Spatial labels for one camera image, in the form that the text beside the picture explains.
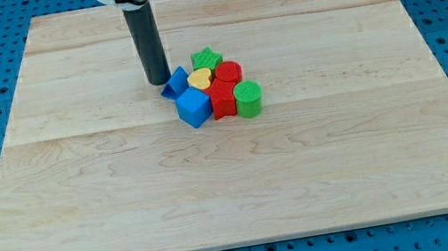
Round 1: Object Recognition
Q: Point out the blue triangle block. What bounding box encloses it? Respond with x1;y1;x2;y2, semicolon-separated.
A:
161;66;189;100

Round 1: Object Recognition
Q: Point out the red star block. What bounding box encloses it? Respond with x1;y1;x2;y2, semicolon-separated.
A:
205;79;238;119

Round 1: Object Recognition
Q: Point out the green cylinder block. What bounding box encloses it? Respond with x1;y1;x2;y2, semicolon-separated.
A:
233;80;263;118

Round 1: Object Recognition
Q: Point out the blue cube block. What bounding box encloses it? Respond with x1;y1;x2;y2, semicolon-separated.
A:
175;87;213;128

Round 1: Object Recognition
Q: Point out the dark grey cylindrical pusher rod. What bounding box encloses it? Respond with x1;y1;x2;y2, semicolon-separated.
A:
123;2;171;86

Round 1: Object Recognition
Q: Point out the light wooden board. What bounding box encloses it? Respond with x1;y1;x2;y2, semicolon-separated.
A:
0;0;448;251

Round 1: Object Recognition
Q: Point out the yellow heart block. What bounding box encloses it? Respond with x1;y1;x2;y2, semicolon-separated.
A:
187;68;213;90

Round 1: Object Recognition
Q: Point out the green star block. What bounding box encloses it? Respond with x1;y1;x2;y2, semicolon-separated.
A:
191;47;224;73

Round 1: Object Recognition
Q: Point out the red cylinder block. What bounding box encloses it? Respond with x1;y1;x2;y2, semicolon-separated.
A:
215;61;243;83

